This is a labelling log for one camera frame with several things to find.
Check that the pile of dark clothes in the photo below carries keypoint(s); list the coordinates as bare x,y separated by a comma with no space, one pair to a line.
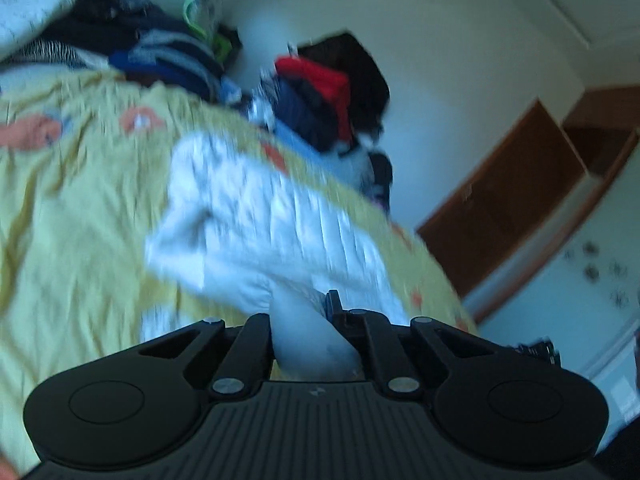
150,40

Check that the wooden door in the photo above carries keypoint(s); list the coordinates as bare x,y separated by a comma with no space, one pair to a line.
520,200

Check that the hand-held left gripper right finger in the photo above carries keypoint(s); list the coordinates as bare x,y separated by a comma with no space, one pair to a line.
380,355

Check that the white puffer jacket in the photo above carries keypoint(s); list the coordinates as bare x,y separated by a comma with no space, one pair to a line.
260,230

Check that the black and white striped cloth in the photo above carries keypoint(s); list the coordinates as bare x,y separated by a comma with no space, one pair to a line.
55,52

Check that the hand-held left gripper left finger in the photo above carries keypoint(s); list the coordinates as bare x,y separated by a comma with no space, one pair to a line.
247,355

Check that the yellow printed bed sheet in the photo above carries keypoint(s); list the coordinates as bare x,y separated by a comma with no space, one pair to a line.
75,200

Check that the green clothes hangers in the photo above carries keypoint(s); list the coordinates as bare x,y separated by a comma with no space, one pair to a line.
202,15

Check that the dark wall stickers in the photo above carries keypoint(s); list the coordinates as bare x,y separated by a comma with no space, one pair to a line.
597,270

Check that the navy garment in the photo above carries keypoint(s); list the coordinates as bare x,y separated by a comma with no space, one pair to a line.
305,115

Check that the black garment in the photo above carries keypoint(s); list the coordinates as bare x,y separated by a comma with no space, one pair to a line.
360,75

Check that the black bag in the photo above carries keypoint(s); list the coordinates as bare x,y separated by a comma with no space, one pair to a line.
381,180

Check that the red and navy clothes pile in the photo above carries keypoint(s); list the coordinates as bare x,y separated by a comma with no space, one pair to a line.
325,157

